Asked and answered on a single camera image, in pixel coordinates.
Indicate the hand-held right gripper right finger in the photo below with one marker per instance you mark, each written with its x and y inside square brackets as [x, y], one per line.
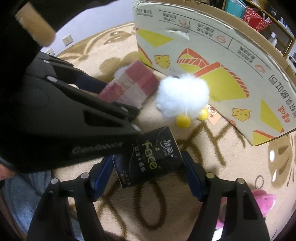
[194, 180]

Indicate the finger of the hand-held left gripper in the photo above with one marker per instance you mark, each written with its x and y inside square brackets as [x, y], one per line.
[69, 74]
[69, 104]

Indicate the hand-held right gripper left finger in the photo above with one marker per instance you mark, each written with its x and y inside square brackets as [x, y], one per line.
[99, 180]

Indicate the black tissue pack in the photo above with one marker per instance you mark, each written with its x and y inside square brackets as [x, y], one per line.
[148, 157]

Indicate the pink plush toy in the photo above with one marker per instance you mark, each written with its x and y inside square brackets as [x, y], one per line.
[263, 200]

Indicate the pink tissue pack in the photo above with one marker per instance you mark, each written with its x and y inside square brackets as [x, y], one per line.
[143, 81]

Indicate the white fluffy plush toy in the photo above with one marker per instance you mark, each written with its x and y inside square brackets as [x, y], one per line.
[182, 92]

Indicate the printed cardboard box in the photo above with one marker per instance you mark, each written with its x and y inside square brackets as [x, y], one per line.
[208, 34]

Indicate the person's left forearm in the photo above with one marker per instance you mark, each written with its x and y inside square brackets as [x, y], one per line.
[37, 25]

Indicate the beige patterned rug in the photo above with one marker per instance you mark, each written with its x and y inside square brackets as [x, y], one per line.
[231, 162]

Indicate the person's right leg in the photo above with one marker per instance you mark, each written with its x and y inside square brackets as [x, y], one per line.
[23, 197]

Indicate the small printed card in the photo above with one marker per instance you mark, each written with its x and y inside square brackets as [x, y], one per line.
[212, 114]

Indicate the group of small bottles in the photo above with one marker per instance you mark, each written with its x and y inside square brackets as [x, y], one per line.
[275, 41]

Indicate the wooden shelf unit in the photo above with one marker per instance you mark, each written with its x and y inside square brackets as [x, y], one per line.
[291, 45]

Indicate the red patterned gift bag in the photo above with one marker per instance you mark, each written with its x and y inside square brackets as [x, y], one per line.
[255, 19]

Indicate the teal bag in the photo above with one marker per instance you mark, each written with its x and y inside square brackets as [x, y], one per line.
[234, 7]

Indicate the black box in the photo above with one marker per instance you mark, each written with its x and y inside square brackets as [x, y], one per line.
[275, 10]

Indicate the white single-hole wall socket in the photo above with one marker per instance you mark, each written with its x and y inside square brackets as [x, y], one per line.
[50, 52]

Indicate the white multi-pin wall socket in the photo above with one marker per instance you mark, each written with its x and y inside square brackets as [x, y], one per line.
[68, 39]

